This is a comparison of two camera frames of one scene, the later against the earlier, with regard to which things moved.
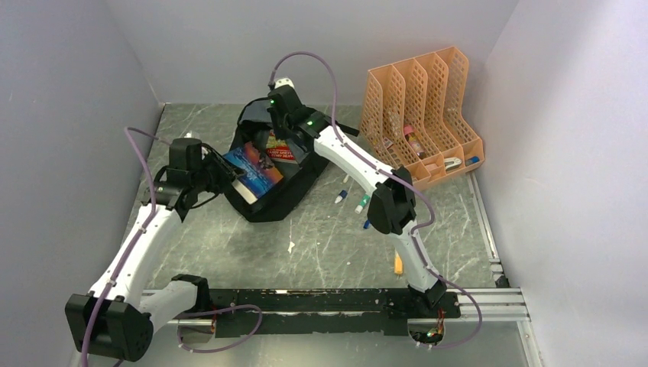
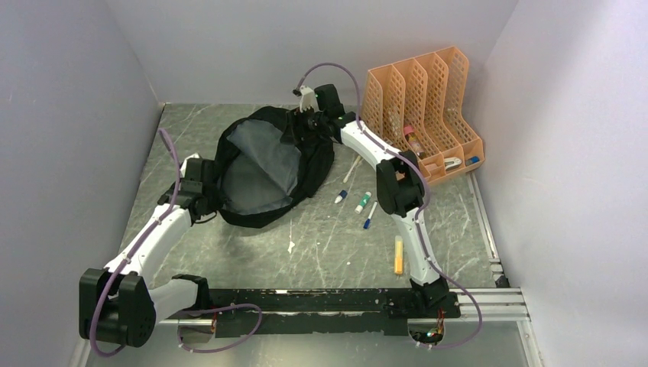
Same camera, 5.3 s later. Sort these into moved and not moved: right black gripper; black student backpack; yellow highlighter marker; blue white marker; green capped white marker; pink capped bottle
Moved: black student backpack; right black gripper
Not moved: pink capped bottle; green capped white marker; blue white marker; yellow highlighter marker
